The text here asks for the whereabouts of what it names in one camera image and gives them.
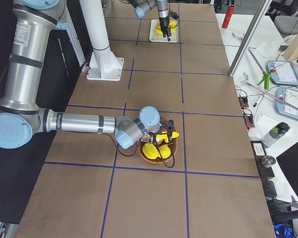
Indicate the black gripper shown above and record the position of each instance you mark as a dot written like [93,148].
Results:
[163,20]
[156,139]

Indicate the yellow banana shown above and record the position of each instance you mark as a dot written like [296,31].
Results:
[171,24]
[158,28]
[159,32]
[166,137]

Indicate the brown wicker basket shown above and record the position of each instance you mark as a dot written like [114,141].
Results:
[169,162]

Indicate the yellow green apple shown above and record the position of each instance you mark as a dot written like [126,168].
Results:
[159,141]

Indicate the white bear tray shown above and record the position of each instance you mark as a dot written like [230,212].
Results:
[153,37]

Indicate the yellow mango left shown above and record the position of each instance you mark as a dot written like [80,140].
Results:
[150,151]

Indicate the yellow mango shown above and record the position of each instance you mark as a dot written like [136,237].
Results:
[150,151]
[163,151]

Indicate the yellow mango right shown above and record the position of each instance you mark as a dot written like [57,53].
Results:
[163,151]

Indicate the red bottle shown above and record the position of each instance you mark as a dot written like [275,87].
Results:
[228,15]

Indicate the steel cup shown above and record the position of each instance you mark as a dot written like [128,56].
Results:
[268,161]

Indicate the far teach pendant tablet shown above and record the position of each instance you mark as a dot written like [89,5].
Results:
[282,72]

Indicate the teach pendant tablet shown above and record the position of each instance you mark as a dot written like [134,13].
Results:
[289,96]
[282,72]

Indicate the grey water bottle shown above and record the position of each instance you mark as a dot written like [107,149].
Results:
[275,134]

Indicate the near teach pendant tablet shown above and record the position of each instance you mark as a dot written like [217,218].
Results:
[289,96]

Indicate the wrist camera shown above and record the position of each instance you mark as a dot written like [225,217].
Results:
[167,125]
[174,15]

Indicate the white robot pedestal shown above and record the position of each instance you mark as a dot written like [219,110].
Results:
[103,64]

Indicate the aluminium frame post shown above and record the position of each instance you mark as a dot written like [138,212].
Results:
[259,14]

